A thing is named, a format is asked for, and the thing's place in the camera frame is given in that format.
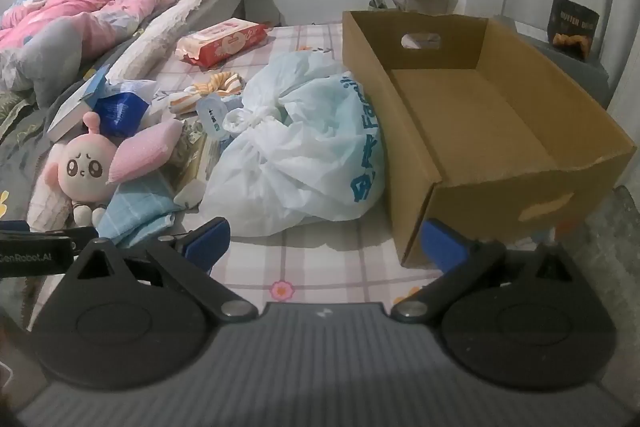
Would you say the blue white tissue pack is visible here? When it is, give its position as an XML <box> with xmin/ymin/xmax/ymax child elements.
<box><xmin>94</xmin><ymin>91</ymin><xmax>151</xmax><ymax>140</ymax></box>

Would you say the pink waffle cloth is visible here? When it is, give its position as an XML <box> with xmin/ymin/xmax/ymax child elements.
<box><xmin>109</xmin><ymin>121</ymin><xmax>184</xmax><ymax>186</ymax></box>

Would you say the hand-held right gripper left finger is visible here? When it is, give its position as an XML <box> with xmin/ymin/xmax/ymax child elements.
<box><xmin>60</xmin><ymin>217</ymin><xmax>260</xmax><ymax>323</ymax></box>

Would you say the gold packet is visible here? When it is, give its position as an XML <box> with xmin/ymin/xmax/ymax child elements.
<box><xmin>162</xmin><ymin>134</ymin><xmax>224</xmax><ymax>204</ymax></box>

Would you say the grey side table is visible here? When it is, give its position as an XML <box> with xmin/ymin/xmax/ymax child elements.
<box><xmin>492</xmin><ymin>14</ymin><xmax>612</xmax><ymax>110</ymax></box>

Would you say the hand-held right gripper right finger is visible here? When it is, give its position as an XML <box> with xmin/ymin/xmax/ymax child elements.
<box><xmin>391</xmin><ymin>218</ymin><xmax>581</xmax><ymax>323</ymax></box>

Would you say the light blue towel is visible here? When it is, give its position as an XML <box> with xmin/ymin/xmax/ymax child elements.
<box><xmin>94</xmin><ymin>181</ymin><xmax>182</xmax><ymax>249</ymax></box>

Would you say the large cardboard box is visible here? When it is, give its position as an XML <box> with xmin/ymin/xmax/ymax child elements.
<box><xmin>341</xmin><ymin>10</ymin><xmax>637</xmax><ymax>269</ymax></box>

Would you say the white ribbed cloth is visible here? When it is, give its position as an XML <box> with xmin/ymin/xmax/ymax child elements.
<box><xmin>26</xmin><ymin>193</ymin><xmax>73</xmax><ymax>229</ymax></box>

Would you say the white fluffy blanket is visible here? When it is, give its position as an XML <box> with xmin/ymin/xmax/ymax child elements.
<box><xmin>106</xmin><ymin>0</ymin><xmax>242</xmax><ymax>84</ymax></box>

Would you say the plaid flower bedsheet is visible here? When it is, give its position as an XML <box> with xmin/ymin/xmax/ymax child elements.
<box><xmin>150</xmin><ymin>22</ymin><xmax>441</xmax><ymax>305</ymax></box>

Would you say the pink plush toy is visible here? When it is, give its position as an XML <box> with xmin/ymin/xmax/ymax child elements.
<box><xmin>42</xmin><ymin>111</ymin><xmax>126</xmax><ymax>228</ymax></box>

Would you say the black snack bag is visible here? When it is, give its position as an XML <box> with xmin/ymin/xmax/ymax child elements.
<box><xmin>547</xmin><ymin>0</ymin><xmax>601</xmax><ymax>61</ymax></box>

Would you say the white plastic bag blue print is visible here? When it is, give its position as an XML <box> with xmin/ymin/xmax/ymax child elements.
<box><xmin>200</xmin><ymin>52</ymin><xmax>386</xmax><ymax>238</ymax></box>

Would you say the red wet wipes pack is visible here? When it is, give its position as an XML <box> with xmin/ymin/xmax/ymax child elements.
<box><xmin>175</xmin><ymin>19</ymin><xmax>268</xmax><ymax>68</ymax></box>

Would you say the white blue book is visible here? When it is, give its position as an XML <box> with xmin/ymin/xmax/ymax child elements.
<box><xmin>47</xmin><ymin>66</ymin><xmax>117</xmax><ymax>144</ymax></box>

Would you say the orange striped white cloth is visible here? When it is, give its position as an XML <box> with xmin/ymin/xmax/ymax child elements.
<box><xmin>167</xmin><ymin>71</ymin><xmax>246</xmax><ymax>115</ymax></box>

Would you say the grey blanket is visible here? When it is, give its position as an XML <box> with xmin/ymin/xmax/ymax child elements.
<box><xmin>0</xmin><ymin>14</ymin><xmax>126</xmax><ymax>110</ymax></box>

